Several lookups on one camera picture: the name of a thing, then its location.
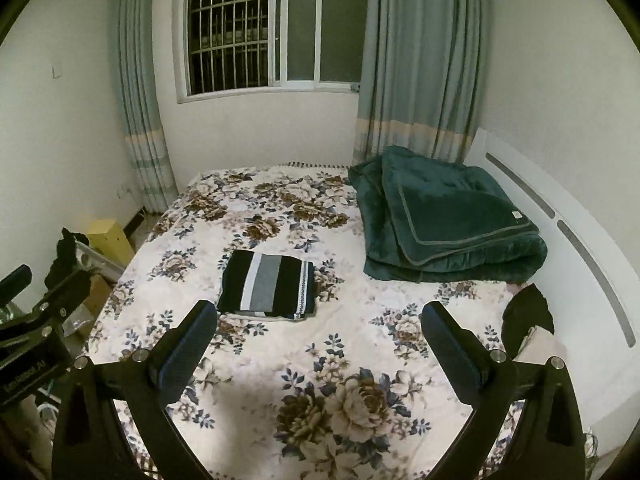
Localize silver metal frame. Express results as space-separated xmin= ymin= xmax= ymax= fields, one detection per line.
xmin=74 ymin=241 xmax=127 ymax=283

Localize brown cardboard box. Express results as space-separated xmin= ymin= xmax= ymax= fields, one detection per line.
xmin=74 ymin=274 xmax=114 ymax=332

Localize black cloth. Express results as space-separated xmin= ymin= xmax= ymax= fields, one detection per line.
xmin=501 ymin=283 xmax=556 ymax=357

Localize black white striped clothes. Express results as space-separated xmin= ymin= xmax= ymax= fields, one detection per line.
xmin=216 ymin=249 xmax=319 ymax=321

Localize dark green quilt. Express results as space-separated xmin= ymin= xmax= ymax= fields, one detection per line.
xmin=347 ymin=145 xmax=549 ymax=284

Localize barred window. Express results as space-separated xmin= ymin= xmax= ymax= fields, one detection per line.
xmin=175 ymin=0 xmax=372 ymax=104

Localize grey-blue striped curtain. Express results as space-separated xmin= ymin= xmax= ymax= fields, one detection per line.
xmin=352 ymin=0 xmax=494 ymax=167
xmin=113 ymin=0 xmax=179 ymax=214

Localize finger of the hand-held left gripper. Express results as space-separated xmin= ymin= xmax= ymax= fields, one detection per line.
xmin=0 ymin=267 xmax=97 ymax=348
xmin=0 ymin=264 xmax=34 ymax=307

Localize floral bed blanket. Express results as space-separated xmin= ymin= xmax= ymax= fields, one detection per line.
xmin=82 ymin=162 xmax=567 ymax=480

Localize white headboard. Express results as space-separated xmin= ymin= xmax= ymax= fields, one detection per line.
xmin=465 ymin=127 xmax=640 ymax=463

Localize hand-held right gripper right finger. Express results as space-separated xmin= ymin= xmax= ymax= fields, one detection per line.
xmin=420 ymin=301 xmax=587 ymax=480

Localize dark cloth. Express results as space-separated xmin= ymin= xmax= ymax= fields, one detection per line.
xmin=45 ymin=227 xmax=92 ymax=287

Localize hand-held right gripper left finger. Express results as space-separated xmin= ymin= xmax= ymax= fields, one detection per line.
xmin=52 ymin=300 xmax=219 ymax=480

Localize yellow box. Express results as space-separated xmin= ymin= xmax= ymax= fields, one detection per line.
xmin=87 ymin=217 xmax=136 ymax=267

